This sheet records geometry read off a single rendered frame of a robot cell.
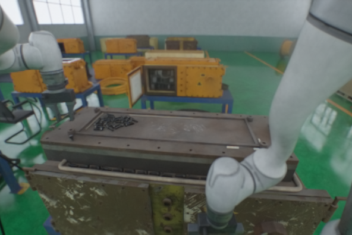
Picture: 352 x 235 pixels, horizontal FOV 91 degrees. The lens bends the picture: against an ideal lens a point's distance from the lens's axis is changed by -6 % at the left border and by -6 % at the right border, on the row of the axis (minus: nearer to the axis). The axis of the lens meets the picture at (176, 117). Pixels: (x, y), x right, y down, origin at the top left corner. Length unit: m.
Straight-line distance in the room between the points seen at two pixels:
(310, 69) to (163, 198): 0.84
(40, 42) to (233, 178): 0.83
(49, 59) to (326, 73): 0.87
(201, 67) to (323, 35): 3.14
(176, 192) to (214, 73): 2.73
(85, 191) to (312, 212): 1.09
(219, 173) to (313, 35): 0.38
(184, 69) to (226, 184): 3.00
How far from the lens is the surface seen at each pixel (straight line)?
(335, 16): 0.27
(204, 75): 3.40
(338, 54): 0.27
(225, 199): 0.56
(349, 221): 0.53
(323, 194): 1.07
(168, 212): 1.06
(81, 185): 1.06
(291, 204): 1.00
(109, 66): 7.31
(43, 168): 1.20
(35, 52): 0.90
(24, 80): 4.92
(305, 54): 0.29
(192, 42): 9.17
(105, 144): 0.97
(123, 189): 0.96
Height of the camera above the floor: 1.89
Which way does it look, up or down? 27 degrees down
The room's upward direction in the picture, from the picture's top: straight up
